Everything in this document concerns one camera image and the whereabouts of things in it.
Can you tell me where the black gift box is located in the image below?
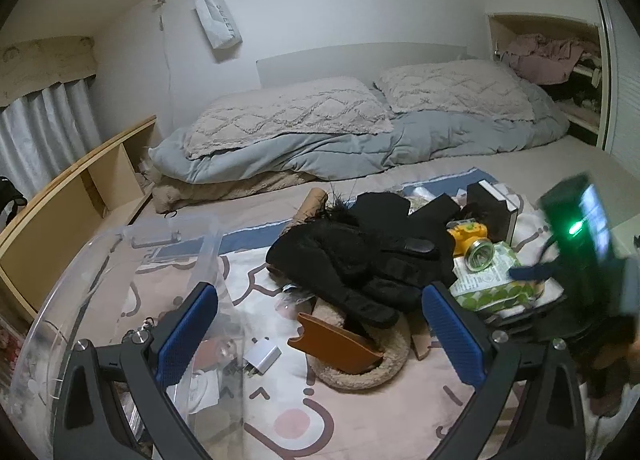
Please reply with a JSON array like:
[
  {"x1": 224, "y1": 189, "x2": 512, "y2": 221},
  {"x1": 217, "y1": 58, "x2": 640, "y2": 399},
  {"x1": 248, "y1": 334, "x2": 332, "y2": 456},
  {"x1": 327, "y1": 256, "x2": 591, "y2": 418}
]
[{"x1": 465, "y1": 180, "x2": 518, "y2": 243}]

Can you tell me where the pink clothes pile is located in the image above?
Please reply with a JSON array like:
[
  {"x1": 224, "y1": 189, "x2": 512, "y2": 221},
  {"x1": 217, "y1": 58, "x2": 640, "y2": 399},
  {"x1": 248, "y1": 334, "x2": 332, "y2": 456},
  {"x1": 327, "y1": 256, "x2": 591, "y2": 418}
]
[{"x1": 500, "y1": 34, "x2": 586, "y2": 85}]

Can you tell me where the green wet wipes packet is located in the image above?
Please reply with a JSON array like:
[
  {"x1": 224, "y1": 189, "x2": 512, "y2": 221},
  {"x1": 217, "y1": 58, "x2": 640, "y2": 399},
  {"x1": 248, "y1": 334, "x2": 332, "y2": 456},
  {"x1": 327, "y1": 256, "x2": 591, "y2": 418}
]
[{"x1": 447, "y1": 240, "x2": 543, "y2": 315}]

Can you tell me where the grey curtain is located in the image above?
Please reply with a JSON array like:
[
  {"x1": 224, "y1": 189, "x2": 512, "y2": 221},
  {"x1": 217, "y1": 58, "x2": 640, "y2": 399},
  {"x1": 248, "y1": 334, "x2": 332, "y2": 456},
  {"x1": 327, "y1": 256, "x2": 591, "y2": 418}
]
[{"x1": 0, "y1": 77, "x2": 103, "y2": 201}]

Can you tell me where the black flat pouch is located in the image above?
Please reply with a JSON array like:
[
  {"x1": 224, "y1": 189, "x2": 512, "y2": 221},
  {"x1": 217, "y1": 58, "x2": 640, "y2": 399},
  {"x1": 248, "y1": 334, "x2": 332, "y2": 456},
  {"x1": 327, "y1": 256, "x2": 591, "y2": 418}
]
[{"x1": 410, "y1": 193, "x2": 461, "y2": 231}]

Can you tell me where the grey headboard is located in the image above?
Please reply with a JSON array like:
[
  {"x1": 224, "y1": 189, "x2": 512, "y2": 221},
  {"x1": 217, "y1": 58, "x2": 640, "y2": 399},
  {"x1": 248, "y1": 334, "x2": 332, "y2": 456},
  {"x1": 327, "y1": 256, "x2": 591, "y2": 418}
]
[{"x1": 256, "y1": 43, "x2": 468, "y2": 90}]

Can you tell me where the beige textured pillow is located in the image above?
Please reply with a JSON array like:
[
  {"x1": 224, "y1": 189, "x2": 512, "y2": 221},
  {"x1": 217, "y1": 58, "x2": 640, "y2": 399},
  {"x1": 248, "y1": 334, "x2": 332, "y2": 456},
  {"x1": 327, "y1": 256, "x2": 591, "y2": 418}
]
[
  {"x1": 372, "y1": 60, "x2": 537, "y2": 121},
  {"x1": 184, "y1": 76, "x2": 396, "y2": 161}
]

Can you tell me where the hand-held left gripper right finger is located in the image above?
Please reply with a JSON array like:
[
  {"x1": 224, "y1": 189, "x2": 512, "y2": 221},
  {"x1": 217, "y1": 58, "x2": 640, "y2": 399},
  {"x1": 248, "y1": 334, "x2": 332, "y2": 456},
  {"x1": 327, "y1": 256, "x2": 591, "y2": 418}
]
[{"x1": 421, "y1": 282, "x2": 586, "y2": 460}]

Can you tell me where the white paper bag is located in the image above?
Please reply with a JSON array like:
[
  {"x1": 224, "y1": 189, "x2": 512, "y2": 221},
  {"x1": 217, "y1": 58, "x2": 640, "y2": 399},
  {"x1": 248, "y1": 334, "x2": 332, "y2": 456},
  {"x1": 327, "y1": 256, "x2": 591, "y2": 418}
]
[{"x1": 194, "y1": 0, "x2": 243, "y2": 49}]

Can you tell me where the yellow headlamp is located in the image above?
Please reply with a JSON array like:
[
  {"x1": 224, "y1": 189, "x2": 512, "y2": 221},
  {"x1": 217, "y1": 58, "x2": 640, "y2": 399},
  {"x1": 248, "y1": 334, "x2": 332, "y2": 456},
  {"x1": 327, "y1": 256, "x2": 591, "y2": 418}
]
[{"x1": 446, "y1": 221, "x2": 496, "y2": 271}]

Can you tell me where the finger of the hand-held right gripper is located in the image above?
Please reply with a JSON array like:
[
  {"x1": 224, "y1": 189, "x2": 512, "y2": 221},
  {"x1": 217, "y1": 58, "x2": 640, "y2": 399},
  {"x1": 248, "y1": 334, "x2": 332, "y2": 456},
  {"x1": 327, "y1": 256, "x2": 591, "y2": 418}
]
[
  {"x1": 509, "y1": 262, "x2": 558, "y2": 285},
  {"x1": 492, "y1": 300, "x2": 568, "y2": 335}
]

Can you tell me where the grey duvet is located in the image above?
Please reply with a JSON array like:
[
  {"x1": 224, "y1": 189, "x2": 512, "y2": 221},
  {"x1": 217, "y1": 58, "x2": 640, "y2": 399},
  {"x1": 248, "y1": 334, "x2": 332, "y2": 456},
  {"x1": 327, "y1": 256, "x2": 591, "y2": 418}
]
[{"x1": 148, "y1": 84, "x2": 571, "y2": 185}]

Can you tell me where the clear plastic bag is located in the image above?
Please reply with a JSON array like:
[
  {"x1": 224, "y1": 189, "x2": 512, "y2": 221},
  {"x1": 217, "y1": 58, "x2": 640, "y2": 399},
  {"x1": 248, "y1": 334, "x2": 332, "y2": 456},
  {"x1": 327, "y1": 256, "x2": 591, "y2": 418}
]
[{"x1": 400, "y1": 185, "x2": 436, "y2": 205}]

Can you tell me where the wooden wall niche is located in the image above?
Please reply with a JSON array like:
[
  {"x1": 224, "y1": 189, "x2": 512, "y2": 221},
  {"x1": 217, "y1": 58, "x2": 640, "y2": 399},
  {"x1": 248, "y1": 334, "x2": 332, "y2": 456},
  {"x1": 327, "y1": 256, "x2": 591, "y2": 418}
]
[{"x1": 487, "y1": 14, "x2": 608, "y2": 145}]

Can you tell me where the black feather tuft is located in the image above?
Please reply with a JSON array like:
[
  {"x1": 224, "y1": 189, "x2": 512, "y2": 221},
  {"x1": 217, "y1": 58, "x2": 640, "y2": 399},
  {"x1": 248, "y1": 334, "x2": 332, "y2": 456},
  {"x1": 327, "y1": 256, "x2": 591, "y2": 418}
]
[{"x1": 322, "y1": 185, "x2": 358, "y2": 225}]

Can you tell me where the black knit cloth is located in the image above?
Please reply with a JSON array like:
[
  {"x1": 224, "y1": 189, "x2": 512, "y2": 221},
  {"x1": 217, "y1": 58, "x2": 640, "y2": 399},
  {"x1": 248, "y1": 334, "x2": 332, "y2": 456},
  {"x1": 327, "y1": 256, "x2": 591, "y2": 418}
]
[{"x1": 352, "y1": 192, "x2": 413, "y2": 235}]

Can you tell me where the wooden shelf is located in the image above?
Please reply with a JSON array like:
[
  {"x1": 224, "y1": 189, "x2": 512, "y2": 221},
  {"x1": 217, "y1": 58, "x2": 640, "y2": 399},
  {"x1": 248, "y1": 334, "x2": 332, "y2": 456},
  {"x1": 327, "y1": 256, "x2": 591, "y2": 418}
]
[{"x1": 0, "y1": 114, "x2": 158, "y2": 313}]

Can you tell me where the beige bed sheet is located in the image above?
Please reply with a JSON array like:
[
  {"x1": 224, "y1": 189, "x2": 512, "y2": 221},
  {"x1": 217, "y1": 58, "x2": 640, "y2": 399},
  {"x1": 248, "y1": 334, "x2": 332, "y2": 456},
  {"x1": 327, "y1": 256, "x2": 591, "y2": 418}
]
[{"x1": 105, "y1": 135, "x2": 640, "y2": 291}]

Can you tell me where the small brown cardboard box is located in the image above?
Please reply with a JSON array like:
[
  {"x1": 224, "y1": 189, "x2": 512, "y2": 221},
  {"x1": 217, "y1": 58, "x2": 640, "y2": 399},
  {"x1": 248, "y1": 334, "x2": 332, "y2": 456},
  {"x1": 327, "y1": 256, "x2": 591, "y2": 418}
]
[{"x1": 410, "y1": 330, "x2": 436, "y2": 361}]

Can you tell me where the white louvered door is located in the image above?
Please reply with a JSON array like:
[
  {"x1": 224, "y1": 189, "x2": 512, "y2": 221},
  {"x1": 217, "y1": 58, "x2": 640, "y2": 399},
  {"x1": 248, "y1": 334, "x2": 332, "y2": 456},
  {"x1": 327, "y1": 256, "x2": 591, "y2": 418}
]
[{"x1": 592, "y1": 0, "x2": 640, "y2": 181}]

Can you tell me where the person's right hand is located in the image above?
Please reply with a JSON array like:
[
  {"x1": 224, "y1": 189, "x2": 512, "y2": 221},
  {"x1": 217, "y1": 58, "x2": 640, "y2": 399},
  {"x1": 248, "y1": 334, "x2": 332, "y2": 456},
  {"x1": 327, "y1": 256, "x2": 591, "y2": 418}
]
[{"x1": 590, "y1": 340, "x2": 640, "y2": 413}]

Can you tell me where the clear plastic wrapper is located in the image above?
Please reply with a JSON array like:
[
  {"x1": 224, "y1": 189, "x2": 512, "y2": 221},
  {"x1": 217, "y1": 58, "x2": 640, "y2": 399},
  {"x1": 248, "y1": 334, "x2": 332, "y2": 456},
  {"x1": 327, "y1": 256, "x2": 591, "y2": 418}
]
[{"x1": 277, "y1": 285, "x2": 311, "y2": 311}]

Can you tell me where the beige fluffy headband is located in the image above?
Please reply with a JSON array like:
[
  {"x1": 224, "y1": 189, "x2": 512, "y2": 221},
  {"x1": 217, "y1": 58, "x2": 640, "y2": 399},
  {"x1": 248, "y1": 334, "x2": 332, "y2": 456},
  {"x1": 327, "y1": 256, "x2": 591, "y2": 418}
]
[{"x1": 305, "y1": 300, "x2": 413, "y2": 391}]

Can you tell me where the printed beige valance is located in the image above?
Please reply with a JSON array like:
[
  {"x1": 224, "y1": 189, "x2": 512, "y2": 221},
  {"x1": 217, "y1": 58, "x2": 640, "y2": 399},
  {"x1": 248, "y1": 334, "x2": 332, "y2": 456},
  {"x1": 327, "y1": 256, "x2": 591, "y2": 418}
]
[{"x1": 0, "y1": 37, "x2": 97, "y2": 108}]

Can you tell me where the printed blanket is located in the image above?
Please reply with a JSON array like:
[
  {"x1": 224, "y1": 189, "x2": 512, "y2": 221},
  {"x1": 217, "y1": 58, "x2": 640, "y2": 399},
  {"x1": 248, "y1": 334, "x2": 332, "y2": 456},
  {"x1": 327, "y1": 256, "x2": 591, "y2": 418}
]
[{"x1": 115, "y1": 167, "x2": 621, "y2": 460}]

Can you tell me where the brown leather card holder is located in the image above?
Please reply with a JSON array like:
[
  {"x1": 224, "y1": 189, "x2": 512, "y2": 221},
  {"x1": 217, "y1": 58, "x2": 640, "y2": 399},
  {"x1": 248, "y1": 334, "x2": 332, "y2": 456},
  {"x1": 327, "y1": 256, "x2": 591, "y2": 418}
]
[{"x1": 287, "y1": 312, "x2": 386, "y2": 376}]

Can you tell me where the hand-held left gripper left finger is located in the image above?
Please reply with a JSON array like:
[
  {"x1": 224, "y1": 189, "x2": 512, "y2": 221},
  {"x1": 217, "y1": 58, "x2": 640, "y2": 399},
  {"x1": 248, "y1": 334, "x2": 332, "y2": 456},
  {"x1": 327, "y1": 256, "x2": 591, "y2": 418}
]
[{"x1": 54, "y1": 282, "x2": 219, "y2": 460}]

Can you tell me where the black glove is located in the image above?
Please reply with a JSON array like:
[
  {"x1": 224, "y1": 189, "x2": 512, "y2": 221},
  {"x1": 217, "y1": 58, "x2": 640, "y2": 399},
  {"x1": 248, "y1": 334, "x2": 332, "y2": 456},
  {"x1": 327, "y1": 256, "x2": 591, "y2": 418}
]
[
  {"x1": 266, "y1": 222, "x2": 401, "y2": 327},
  {"x1": 350, "y1": 235, "x2": 456, "y2": 311}
]

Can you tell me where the black cap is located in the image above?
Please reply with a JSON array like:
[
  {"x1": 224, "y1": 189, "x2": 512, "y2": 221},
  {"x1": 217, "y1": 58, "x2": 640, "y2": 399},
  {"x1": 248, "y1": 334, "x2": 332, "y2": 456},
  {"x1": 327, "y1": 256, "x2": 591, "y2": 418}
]
[{"x1": 0, "y1": 176, "x2": 28, "y2": 228}]

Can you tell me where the white charger plug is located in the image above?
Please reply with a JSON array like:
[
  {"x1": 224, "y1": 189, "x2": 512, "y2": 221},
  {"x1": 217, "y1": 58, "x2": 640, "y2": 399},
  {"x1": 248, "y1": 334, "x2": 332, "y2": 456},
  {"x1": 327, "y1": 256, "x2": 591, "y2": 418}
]
[{"x1": 242, "y1": 336, "x2": 282, "y2": 376}]

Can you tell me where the white hanging cable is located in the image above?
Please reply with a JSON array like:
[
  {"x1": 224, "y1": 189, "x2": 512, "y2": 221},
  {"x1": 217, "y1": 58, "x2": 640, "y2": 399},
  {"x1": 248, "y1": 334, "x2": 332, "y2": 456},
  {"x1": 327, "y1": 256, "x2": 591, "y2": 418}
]
[{"x1": 159, "y1": 0, "x2": 173, "y2": 95}]

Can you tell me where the cardboard tube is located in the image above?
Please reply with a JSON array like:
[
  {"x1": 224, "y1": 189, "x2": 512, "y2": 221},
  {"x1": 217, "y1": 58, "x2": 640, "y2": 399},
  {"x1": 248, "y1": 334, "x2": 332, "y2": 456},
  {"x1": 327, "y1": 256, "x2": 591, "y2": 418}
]
[{"x1": 285, "y1": 188, "x2": 328, "y2": 235}]

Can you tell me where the clear plastic storage box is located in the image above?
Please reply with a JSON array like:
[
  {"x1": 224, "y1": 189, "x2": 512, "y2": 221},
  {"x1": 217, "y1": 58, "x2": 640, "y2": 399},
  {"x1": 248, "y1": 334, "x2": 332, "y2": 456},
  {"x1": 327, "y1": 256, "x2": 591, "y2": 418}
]
[{"x1": 9, "y1": 212, "x2": 224, "y2": 460}]

